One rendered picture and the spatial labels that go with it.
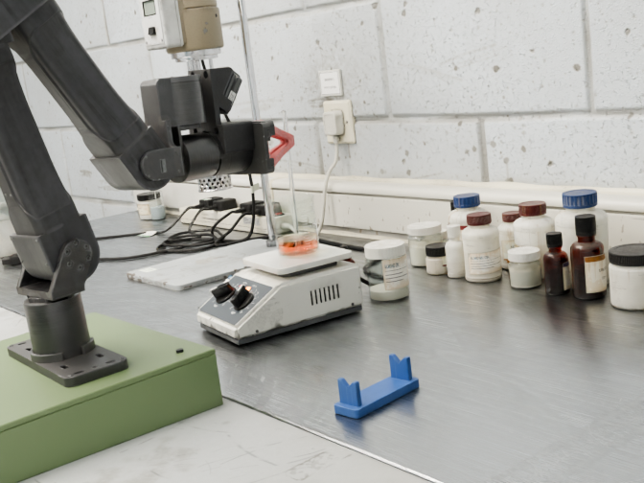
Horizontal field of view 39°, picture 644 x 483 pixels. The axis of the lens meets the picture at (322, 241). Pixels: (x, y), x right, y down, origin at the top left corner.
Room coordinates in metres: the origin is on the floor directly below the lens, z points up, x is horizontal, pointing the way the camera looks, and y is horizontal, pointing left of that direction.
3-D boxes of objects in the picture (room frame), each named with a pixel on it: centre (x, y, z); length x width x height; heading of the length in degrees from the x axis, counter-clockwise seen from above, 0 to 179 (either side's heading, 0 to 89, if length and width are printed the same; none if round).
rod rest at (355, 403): (0.91, -0.04, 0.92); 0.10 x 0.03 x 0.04; 134
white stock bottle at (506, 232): (1.39, -0.30, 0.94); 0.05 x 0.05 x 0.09
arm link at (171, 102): (1.12, 0.18, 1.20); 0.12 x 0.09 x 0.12; 133
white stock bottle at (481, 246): (1.34, -0.24, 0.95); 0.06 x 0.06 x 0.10
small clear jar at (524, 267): (1.28, -0.28, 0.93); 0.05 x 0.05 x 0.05
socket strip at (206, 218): (2.07, 0.19, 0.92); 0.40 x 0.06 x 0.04; 37
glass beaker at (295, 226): (1.27, 0.04, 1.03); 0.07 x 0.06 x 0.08; 135
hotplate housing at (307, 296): (1.26, 0.06, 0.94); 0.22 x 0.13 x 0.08; 120
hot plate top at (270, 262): (1.27, 0.04, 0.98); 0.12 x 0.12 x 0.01; 30
